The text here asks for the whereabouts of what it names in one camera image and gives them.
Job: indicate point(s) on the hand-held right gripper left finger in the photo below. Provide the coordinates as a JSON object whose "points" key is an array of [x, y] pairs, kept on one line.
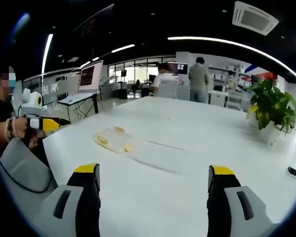
{"points": [[87, 209]]}

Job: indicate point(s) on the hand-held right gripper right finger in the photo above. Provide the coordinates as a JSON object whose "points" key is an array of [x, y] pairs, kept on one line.
{"points": [[219, 209]]}

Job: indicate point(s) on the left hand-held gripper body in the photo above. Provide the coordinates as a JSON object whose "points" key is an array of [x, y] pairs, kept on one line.
{"points": [[30, 103]]}

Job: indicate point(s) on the person's left hand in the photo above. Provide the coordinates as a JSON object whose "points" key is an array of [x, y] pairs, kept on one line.
{"points": [[21, 127]]}

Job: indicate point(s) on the person's black shirt torso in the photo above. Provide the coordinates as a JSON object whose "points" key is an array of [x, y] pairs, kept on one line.
{"points": [[1, 109]]}

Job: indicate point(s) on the white side desk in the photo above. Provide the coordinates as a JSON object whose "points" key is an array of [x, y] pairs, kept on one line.
{"points": [[76, 97]]}

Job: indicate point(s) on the grey worn device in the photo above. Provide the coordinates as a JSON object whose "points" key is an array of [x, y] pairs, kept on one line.
{"points": [[22, 160]]}

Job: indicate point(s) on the ceiling light strip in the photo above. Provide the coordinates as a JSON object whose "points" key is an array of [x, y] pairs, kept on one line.
{"points": [[47, 51], [123, 48], [88, 62]]}

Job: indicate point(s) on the clear bag with bananas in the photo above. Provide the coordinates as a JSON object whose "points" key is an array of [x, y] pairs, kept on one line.
{"points": [[160, 155]]}

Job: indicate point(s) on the small black device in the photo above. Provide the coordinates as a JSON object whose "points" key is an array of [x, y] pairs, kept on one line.
{"points": [[293, 171]]}

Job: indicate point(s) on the white low cabinet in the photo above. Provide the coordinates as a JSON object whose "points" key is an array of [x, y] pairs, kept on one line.
{"points": [[218, 98]]}

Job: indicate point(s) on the potted green plant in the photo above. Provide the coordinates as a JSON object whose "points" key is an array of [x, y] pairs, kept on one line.
{"points": [[273, 106]]}

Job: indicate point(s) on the shelf with white boxes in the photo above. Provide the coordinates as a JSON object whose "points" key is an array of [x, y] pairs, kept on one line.
{"points": [[227, 74]]}

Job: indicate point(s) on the long curved ceiling light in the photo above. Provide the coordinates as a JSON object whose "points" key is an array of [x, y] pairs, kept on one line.
{"points": [[236, 45]]}

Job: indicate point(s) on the ceiling air conditioner vent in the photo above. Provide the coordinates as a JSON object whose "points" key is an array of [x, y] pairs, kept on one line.
{"points": [[255, 17]]}

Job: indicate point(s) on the wall display screen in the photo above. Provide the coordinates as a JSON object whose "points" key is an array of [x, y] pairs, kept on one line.
{"points": [[177, 68]]}

